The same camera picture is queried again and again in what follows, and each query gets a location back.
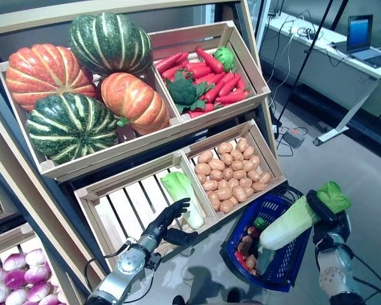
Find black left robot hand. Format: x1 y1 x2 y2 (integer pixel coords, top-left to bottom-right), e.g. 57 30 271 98
144 197 199 247

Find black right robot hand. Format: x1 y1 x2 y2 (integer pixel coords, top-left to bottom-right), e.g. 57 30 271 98
305 189 352 247

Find blue plastic shopping basket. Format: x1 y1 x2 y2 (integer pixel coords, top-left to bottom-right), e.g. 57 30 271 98
220 186 315 293

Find wooden cabbage crate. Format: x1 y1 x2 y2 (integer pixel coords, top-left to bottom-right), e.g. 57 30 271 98
73 151 220 271

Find wooden potato crate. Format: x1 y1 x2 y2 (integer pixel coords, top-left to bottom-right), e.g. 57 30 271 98
180 119 288 222

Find grey power box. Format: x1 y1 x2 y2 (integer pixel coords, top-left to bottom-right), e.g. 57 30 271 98
281 126 309 149

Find wooden pumpkin crate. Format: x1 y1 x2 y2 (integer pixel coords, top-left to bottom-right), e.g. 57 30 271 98
0 47 182 179

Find oblong orange ribbed pumpkin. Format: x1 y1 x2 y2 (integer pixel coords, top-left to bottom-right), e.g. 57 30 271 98
100 72 171 137

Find dark green broccoli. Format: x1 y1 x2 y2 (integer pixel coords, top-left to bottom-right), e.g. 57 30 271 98
165 71 207 114

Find green striped pumpkin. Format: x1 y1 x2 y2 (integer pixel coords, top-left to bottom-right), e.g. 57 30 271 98
25 92 120 165
68 11 153 77

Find black tripod stand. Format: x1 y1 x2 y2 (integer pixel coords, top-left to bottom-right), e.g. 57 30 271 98
271 0 334 131

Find light green round vegetable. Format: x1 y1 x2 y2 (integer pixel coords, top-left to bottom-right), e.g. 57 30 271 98
213 46 237 71

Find open grey laptop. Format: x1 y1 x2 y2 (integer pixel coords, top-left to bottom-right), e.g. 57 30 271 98
331 14 381 69

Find wooden carrot crate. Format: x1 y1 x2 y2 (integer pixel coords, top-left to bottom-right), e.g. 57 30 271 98
147 20 271 123

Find round orange ribbed pumpkin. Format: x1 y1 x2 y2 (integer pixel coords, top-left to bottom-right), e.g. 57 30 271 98
5 43 99 112

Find white glass door cabinet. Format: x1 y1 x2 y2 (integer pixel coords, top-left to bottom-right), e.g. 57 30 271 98
246 0 272 55

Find black router with antennas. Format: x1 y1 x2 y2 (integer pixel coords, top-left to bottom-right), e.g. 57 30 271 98
267 0 285 17

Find large wooden display shelf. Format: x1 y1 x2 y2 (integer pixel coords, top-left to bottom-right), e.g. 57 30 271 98
0 0 279 305

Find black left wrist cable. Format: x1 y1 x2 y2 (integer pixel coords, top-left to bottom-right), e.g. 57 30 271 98
83 241 131 292

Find black cable bundle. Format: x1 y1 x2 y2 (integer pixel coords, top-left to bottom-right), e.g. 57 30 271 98
297 27 324 41

